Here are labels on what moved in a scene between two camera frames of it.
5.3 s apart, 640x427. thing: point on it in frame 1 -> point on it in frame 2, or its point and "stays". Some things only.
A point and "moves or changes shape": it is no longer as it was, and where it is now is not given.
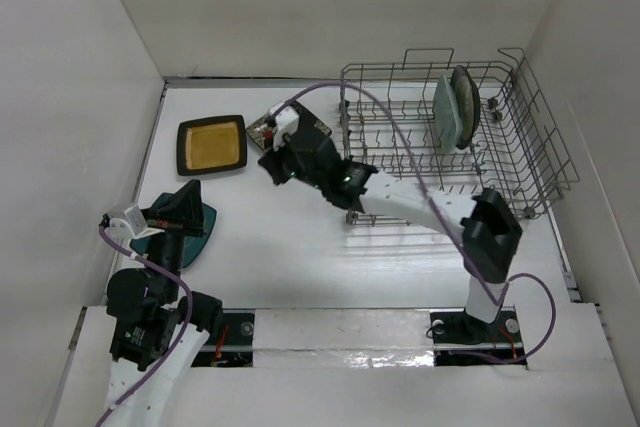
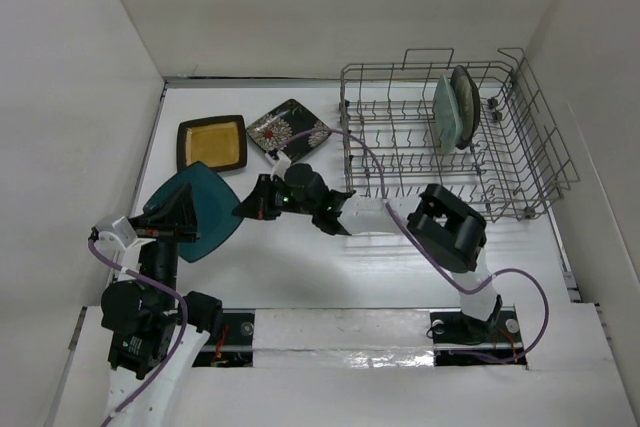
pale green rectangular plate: (447, 116) stays
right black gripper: (272, 159) -> (259, 202)
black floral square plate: (310, 125) stays
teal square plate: (193, 248) moves or changes shape
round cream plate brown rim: (466, 97) stays
